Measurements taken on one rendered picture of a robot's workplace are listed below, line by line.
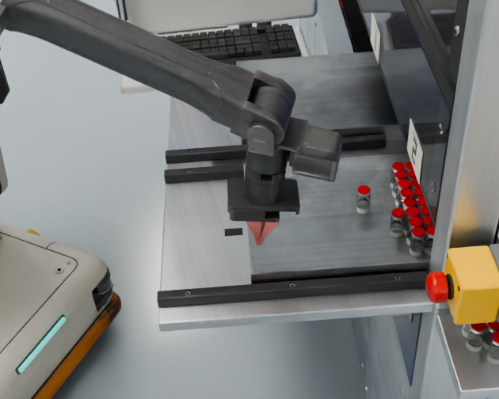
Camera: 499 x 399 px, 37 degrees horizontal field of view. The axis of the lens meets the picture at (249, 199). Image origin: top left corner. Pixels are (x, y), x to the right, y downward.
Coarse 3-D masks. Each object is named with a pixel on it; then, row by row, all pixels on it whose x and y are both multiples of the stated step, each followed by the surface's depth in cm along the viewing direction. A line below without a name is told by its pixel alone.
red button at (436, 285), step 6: (432, 276) 95; (438, 276) 94; (444, 276) 94; (426, 282) 96; (432, 282) 94; (438, 282) 94; (444, 282) 94; (426, 288) 96; (432, 288) 94; (438, 288) 94; (444, 288) 94; (432, 294) 94; (438, 294) 94; (444, 294) 94; (432, 300) 95; (438, 300) 94; (444, 300) 94
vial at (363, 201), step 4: (356, 196) 122; (360, 196) 121; (364, 196) 120; (368, 196) 121; (356, 200) 122; (360, 200) 121; (364, 200) 121; (368, 200) 121; (356, 204) 123; (360, 204) 122; (364, 204) 121; (368, 204) 122; (356, 208) 123; (360, 208) 122; (364, 208) 122; (368, 208) 123; (360, 212) 123; (364, 212) 123
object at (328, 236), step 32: (352, 160) 129; (384, 160) 130; (320, 192) 128; (352, 192) 127; (384, 192) 127; (288, 224) 122; (320, 224) 122; (352, 224) 121; (384, 224) 121; (256, 256) 117; (288, 256) 117; (320, 256) 116; (352, 256) 116; (384, 256) 116
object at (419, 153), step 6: (414, 132) 111; (408, 138) 116; (408, 144) 116; (414, 144) 112; (420, 144) 109; (408, 150) 117; (420, 150) 109; (414, 156) 113; (420, 156) 109; (420, 162) 109; (414, 168) 113; (420, 168) 110; (420, 174) 110
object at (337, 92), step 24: (288, 72) 157; (312, 72) 156; (336, 72) 156; (360, 72) 155; (312, 96) 150; (336, 96) 149; (360, 96) 149; (384, 96) 148; (312, 120) 143; (336, 120) 143; (360, 120) 142; (384, 120) 142
